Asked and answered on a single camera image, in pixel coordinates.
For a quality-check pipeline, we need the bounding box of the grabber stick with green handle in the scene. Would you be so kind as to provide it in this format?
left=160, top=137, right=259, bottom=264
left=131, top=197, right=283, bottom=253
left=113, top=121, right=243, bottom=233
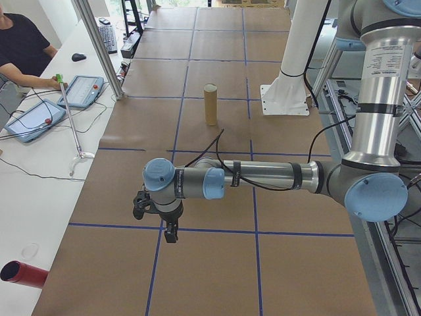
left=55, top=73, right=96, bottom=176

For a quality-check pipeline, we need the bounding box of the person left forearm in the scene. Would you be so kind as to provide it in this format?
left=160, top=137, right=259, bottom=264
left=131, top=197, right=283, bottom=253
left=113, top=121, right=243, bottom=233
left=41, top=42, right=60, bottom=63

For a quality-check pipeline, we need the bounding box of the person right forearm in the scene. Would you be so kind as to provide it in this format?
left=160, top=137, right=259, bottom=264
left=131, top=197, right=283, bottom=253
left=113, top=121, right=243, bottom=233
left=0, top=61, right=55, bottom=90

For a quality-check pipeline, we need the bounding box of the person right hand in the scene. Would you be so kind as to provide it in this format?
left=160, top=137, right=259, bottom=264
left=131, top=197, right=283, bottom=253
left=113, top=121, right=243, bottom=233
left=49, top=76, right=69, bottom=91

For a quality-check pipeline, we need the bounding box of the brown cardboard tube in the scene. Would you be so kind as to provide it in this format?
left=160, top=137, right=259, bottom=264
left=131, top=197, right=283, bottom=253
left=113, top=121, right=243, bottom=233
left=203, top=83, right=219, bottom=127

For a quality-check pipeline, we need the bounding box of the white object at corner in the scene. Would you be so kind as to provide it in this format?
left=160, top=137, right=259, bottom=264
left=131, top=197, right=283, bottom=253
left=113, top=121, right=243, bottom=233
left=0, top=14, right=134, bottom=316

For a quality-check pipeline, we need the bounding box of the clear plastic lid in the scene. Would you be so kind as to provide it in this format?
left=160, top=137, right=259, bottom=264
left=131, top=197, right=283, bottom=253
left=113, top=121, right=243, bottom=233
left=20, top=242, right=41, bottom=262

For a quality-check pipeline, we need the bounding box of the red tube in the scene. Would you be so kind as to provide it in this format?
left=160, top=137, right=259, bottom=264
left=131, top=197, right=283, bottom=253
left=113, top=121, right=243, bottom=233
left=0, top=259, right=50, bottom=290

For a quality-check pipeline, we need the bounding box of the blue teach pendant tablet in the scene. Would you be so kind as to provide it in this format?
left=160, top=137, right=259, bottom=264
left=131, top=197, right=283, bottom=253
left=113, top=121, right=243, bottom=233
left=3, top=98, right=67, bottom=144
left=57, top=74, right=106, bottom=111

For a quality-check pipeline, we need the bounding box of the grey power box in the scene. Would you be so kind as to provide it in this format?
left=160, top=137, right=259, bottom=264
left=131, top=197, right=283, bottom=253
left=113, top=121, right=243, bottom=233
left=120, top=32, right=142, bottom=60

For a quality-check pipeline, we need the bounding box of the black keyboard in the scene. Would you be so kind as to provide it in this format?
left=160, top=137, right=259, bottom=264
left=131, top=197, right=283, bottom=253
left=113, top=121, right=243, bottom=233
left=97, top=24, right=118, bottom=55

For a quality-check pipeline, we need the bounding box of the black metal rack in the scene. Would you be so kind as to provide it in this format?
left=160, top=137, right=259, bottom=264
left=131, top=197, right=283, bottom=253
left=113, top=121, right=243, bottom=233
left=120, top=0, right=156, bottom=38

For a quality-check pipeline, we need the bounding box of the person in black shirt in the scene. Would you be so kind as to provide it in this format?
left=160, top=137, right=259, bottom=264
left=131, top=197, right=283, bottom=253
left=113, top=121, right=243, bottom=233
left=0, top=0, right=59, bottom=78

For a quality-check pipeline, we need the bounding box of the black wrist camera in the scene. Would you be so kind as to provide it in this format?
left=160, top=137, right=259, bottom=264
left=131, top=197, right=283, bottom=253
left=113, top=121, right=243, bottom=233
left=132, top=190, right=156, bottom=221

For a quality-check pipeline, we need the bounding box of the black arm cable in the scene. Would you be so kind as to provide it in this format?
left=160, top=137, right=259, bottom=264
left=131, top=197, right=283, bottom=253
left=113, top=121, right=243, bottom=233
left=303, top=0, right=332, bottom=97
left=183, top=114, right=358, bottom=192

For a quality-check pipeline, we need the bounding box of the black pendant cable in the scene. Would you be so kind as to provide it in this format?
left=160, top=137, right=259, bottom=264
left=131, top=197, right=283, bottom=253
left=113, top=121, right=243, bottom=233
left=0, top=157, right=87, bottom=182
left=65, top=98, right=114, bottom=134

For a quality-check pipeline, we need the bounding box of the white square base plate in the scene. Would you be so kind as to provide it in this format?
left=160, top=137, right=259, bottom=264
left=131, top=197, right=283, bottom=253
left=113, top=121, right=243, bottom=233
left=259, top=72, right=310, bottom=117

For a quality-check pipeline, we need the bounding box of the aluminium profile post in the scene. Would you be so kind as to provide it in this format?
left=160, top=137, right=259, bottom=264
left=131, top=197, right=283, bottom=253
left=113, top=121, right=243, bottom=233
left=72, top=0, right=125, bottom=102

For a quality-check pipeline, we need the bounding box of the black frame cable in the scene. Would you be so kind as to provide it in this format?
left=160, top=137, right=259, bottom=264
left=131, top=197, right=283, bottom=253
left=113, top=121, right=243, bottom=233
left=328, top=80, right=359, bottom=111
left=381, top=210, right=421, bottom=316

